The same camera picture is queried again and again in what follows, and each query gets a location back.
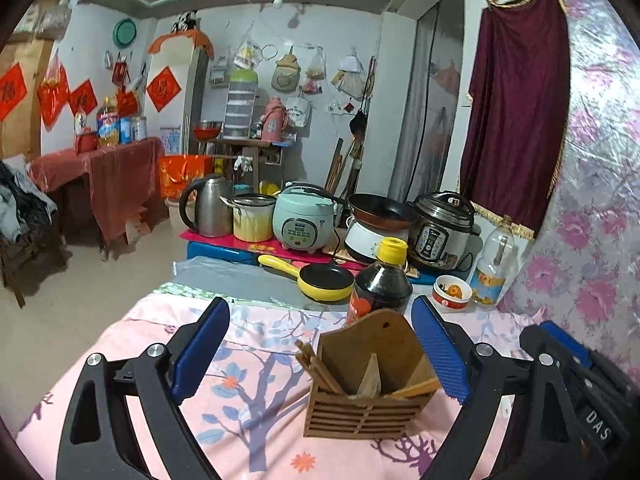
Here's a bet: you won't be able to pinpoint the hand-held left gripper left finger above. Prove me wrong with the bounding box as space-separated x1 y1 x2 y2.
55 296 231 480

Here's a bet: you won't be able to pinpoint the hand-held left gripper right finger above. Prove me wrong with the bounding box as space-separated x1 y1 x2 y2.
410 295 586 480

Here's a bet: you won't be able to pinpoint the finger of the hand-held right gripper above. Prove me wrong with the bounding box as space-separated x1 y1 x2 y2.
540 321 634 387
520 325 601 397

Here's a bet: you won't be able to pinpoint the wooden chopstick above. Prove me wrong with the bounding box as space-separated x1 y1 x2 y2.
300 345 343 395
395 382 444 402
295 340 337 395
296 352 331 396
390 378 443 400
306 344 347 394

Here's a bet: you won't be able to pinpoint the wooden utensil holder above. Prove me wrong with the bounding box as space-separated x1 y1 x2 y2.
295 309 444 441

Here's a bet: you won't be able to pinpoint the red white bowl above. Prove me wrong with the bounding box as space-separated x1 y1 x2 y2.
432 274 474 313

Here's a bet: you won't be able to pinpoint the pink floral tablecloth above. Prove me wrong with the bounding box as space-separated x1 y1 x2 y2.
15 287 551 480

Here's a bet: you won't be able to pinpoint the grey mat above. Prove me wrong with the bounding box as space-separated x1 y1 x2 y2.
172 254 362 306

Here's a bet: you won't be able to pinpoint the clear bottle yellow label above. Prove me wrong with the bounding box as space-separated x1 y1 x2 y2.
469 214 516 311

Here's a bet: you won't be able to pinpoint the dark sauce bottle yellow cap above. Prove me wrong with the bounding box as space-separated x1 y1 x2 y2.
346 237 414 329

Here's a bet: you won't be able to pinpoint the steel pressure cooker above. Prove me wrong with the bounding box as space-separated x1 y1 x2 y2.
407 189 477 272

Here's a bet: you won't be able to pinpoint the yellow enamel pot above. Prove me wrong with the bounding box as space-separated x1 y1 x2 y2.
222 192 277 243

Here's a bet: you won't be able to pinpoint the small yellow frying pan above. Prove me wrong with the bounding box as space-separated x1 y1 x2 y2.
257 253 356 304

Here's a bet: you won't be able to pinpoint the steel electric kettle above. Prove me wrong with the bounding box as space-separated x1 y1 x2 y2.
178 173 235 238

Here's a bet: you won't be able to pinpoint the black wok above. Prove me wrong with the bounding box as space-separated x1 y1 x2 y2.
346 192 419 231

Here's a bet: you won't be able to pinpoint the teal rice cooker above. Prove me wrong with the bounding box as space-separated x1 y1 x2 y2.
272 183 337 255

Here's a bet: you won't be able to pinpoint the orange gift bag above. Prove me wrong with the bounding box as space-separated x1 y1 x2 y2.
158 154 214 199

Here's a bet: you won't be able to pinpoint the table with red cloth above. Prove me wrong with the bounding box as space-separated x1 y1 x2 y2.
27 137 169 252

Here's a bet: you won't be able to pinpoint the wooden side table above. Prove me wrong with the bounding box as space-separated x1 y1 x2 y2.
199 137 291 192

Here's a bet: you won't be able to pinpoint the wooden rolling pins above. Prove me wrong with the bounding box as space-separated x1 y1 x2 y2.
324 137 364 196

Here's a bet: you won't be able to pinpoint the red basin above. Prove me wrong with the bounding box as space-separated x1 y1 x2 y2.
192 120 224 141

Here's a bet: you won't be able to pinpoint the pile of clothes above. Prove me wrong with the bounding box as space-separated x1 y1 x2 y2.
0 159 59 242

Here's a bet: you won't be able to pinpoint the burgundy curtain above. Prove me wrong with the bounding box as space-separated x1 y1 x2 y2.
458 0 572 239

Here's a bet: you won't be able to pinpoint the cooking oil bottle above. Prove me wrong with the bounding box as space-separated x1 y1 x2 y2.
97 97 122 149

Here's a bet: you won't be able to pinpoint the pink thermos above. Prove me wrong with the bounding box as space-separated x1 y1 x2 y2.
263 95 291 142

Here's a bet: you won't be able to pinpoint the grey door curtain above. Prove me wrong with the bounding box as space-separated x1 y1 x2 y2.
389 0 464 207

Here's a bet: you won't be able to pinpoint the stacked steamer green lid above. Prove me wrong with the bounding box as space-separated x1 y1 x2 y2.
223 67 260 140

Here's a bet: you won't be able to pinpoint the white refrigerator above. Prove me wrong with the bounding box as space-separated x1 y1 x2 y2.
144 41 211 157

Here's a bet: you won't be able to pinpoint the white tote bag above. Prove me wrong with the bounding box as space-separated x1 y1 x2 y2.
286 94 314 129

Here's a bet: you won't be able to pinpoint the red diamond fridge poster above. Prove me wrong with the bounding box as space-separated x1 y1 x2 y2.
145 65 182 113

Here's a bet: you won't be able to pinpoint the hanging white beige bag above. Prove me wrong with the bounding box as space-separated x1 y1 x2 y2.
332 54 366 101

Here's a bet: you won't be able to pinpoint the red plastic bag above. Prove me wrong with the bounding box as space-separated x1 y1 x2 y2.
37 59 71 129

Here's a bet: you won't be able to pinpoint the hanging clear plastic bag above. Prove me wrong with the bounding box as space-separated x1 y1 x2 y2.
232 34 261 70

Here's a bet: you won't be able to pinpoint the hanging bag of food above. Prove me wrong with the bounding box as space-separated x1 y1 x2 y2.
305 47 326 81

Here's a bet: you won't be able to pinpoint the orange cloth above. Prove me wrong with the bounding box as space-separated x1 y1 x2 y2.
147 29 215 59

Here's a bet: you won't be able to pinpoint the green plate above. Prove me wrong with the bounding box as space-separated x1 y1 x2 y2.
112 18 139 46

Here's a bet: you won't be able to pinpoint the panda plush toy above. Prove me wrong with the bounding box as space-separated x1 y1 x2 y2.
171 9 199 34

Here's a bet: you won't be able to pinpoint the small red diamond wall poster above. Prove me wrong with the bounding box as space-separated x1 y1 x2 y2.
67 78 99 117

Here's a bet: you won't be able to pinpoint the large red diamond wall poster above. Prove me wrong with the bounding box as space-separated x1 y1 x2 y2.
0 62 29 121

